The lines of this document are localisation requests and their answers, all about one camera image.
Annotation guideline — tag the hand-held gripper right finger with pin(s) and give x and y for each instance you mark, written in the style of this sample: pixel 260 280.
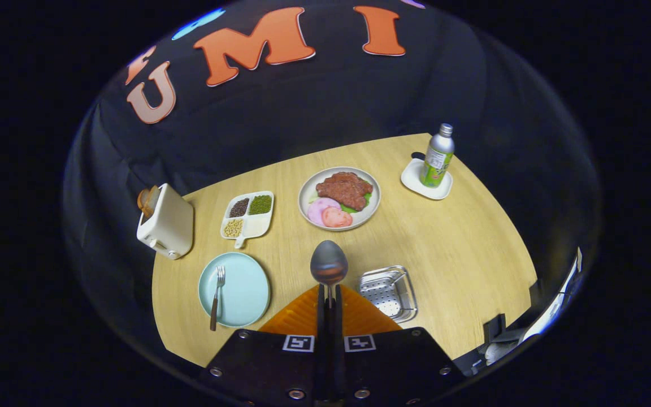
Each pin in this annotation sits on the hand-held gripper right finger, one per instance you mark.
pixel 393 362

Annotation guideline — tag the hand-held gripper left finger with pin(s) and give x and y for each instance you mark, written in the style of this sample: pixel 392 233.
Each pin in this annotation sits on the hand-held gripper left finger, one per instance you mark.
pixel 263 362

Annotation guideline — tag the silver metal fork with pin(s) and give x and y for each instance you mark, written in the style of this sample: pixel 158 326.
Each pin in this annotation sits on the silver metal fork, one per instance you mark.
pixel 216 297

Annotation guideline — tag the silver metal spoon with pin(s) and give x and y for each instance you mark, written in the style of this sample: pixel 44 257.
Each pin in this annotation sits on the silver metal spoon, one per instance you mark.
pixel 329 263

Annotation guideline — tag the perforated metal drain basket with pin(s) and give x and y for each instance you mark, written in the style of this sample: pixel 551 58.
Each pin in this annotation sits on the perforated metal drain basket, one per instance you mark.
pixel 387 291

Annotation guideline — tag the light blue round plate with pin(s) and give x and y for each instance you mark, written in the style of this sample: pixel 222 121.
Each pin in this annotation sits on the light blue round plate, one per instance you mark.
pixel 243 288

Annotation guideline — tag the small black box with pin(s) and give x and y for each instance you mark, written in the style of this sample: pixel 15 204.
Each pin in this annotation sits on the small black box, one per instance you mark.
pixel 494 328

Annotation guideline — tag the white divided snack tray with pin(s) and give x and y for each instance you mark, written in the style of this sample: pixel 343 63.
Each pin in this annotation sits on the white divided snack tray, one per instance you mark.
pixel 257 226

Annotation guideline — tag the pile of white grains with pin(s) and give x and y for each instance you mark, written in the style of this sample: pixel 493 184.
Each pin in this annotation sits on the pile of white grains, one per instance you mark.
pixel 256 225

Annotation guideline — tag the pile of yellow soybeans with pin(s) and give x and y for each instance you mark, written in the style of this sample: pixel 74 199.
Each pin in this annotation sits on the pile of yellow soybeans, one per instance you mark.
pixel 233 228

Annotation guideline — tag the pile of dark red beans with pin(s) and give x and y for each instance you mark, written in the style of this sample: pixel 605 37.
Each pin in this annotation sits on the pile of dark red beans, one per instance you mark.
pixel 239 207

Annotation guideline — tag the pile of green mung beans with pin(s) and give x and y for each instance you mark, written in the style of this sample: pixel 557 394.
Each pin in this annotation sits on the pile of green mung beans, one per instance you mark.
pixel 260 204

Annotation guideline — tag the pale pink round ham slice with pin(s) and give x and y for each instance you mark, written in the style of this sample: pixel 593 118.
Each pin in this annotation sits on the pale pink round ham slice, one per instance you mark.
pixel 317 209

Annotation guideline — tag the cream white toaster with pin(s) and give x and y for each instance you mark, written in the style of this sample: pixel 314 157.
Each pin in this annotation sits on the cream white toaster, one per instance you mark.
pixel 170 226

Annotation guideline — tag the green lettuce leaf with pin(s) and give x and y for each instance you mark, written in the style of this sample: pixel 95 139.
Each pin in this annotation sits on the green lettuce leaf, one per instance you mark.
pixel 366 199

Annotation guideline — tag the white curved object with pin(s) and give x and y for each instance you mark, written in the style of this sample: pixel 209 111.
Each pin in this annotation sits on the white curved object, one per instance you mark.
pixel 551 311

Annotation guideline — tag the beige plate with meat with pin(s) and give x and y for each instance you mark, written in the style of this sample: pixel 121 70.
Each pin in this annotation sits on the beige plate with meat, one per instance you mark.
pixel 308 189

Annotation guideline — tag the brown meat patty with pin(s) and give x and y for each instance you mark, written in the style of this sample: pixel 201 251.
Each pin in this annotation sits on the brown meat patty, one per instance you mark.
pixel 345 189

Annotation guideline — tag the white square coaster tray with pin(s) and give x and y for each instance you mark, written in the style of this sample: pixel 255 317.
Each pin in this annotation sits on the white square coaster tray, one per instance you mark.
pixel 413 180

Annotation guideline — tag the brown bread slice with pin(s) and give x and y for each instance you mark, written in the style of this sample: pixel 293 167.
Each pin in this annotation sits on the brown bread slice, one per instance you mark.
pixel 146 200

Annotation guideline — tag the silver and green drink bottle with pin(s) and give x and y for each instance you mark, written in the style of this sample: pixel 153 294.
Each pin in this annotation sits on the silver and green drink bottle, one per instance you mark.
pixel 437 158

